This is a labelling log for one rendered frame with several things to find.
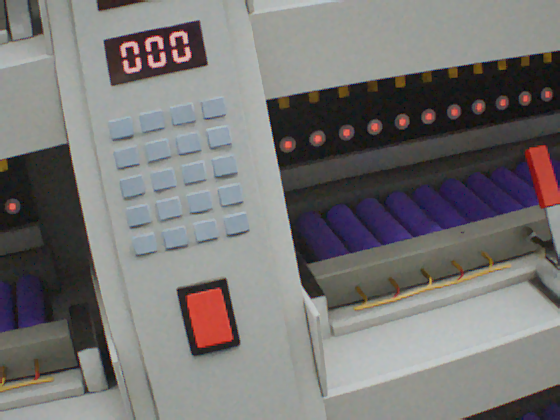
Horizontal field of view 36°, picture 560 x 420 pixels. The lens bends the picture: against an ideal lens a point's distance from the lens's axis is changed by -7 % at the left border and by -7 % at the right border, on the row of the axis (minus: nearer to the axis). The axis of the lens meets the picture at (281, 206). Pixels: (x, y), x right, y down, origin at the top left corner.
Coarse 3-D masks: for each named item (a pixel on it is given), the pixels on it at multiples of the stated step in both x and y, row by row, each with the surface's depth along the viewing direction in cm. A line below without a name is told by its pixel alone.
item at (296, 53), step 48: (288, 0) 44; (336, 0) 43; (384, 0) 43; (432, 0) 44; (480, 0) 45; (528, 0) 46; (288, 48) 43; (336, 48) 44; (384, 48) 44; (432, 48) 45; (480, 48) 46; (528, 48) 47
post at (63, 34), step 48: (48, 0) 40; (240, 0) 42; (240, 48) 42; (240, 96) 42; (96, 192) 41; (96, 240) 41; (288, 240) 43; (288, 288) 44; (288, 336) 44; (144, 384) 42
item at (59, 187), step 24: (48, 168) 60; (72, 168) 60; (48, 192) 60; (72, 192) 60; (288, 192) 64; (48, 216) 60; (72, 216) 60; (48, 240) 60; (72, 240) 61; (72, 264) 61
